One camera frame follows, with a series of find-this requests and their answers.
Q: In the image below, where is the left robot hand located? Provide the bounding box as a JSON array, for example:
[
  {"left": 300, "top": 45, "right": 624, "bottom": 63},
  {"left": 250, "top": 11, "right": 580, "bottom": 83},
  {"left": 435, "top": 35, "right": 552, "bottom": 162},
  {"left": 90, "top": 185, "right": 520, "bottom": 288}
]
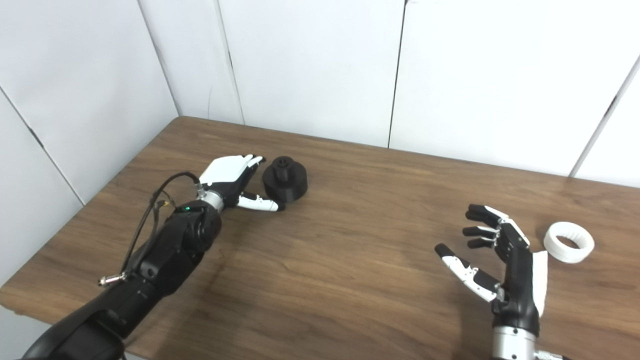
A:
[{"left": 198, "top": 154, "right": 286, "bottom": 212}]

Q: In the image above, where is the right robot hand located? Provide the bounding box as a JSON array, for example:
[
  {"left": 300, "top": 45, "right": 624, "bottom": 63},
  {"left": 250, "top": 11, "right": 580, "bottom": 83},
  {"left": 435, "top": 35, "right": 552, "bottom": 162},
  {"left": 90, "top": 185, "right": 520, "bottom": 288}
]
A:
[{"left": 434, "top": 204, "right": 549, "bottom": 337}]

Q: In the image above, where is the round black part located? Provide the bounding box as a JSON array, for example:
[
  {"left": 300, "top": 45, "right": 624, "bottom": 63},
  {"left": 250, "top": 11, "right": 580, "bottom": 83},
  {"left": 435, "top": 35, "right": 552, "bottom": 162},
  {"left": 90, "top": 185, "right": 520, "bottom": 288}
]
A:
[{"left": 262, "top": 156, "right": 308, "bottom": 203}]

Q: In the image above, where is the white toothed ring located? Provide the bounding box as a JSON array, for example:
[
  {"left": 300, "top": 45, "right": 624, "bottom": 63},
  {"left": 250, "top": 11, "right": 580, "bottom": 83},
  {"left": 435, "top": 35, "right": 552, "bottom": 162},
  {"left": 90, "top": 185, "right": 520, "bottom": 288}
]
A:
[{"left": 543, "top": 221, "right": 596, "bottom": 264}]

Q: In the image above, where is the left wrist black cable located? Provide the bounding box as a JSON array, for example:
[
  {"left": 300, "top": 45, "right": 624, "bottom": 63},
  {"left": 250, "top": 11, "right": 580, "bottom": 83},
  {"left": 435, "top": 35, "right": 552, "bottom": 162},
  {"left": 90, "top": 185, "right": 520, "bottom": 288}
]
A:
[{"left": 98, "top": 171, "right": 207, "bottom": 287}]

